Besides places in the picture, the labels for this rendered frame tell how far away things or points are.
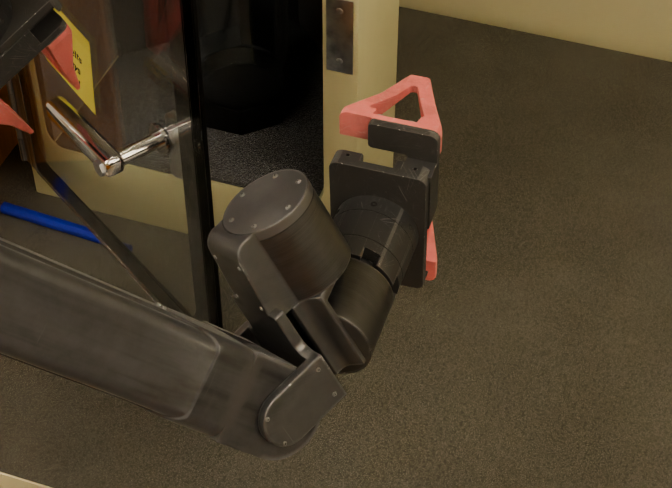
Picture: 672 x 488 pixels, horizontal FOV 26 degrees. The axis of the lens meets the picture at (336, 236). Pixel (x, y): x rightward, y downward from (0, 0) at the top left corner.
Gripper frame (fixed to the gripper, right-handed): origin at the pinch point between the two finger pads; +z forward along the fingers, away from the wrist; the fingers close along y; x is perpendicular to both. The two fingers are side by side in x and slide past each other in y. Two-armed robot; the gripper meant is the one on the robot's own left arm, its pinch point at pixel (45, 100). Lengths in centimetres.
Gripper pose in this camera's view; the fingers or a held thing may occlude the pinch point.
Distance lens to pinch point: 105.9
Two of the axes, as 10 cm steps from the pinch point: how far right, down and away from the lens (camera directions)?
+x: 6.1, 5.5, -5.8
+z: 3.5, 4.7, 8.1
